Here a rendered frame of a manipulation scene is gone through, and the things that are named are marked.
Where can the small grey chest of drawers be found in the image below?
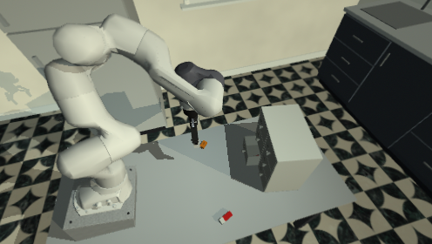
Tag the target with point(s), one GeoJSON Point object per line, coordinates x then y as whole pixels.
{"type": "Point", "coordinates": [295, 149]}

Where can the grey drawer front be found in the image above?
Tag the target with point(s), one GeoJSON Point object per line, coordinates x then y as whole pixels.
{"type": "Point", "coordinates": [262, 175]}
{"type": "Point", "coordinates": [270, 153]}
{"type": "Point", "coordinates": [263, 126]}
{"type": "Point", "coordinates": [259, 139]}
{"type": "Point", "coordinates": [266, 166]}
{"type": "Point", "coordinates": [250, 145]}

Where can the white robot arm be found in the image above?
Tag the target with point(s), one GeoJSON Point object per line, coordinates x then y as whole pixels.
{"type": "Point", "coordinates": [71, 86]}

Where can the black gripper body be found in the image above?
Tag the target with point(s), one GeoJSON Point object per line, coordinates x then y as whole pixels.
{"type": "Point", "coordinates": [192, 114]}

